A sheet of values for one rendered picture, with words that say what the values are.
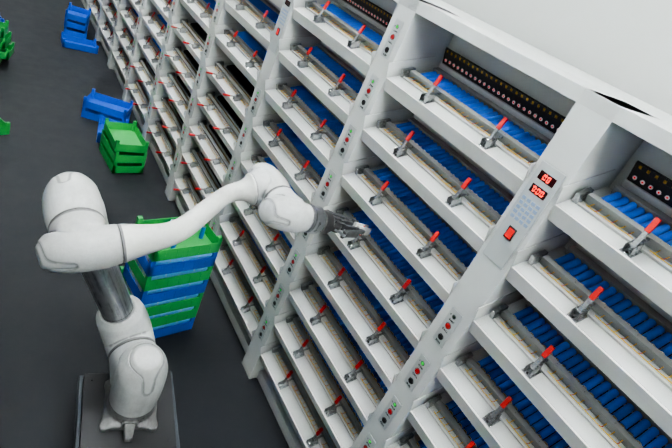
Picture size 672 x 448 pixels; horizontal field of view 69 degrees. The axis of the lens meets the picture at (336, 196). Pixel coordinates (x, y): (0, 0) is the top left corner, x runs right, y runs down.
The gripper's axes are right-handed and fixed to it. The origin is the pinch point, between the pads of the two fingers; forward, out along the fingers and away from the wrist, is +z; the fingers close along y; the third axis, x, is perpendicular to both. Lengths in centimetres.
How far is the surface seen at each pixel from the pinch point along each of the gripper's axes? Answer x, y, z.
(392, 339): -21.3, 30.4, 8.5
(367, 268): -8.0, 11.3, 0.6
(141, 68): -61, -281, 12
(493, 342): 10, 60, -4
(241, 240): -61, -70, 13
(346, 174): 10.7, -17.6, -2.6
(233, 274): -80, -67, 17
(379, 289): -8.7, 20.8, -0.6
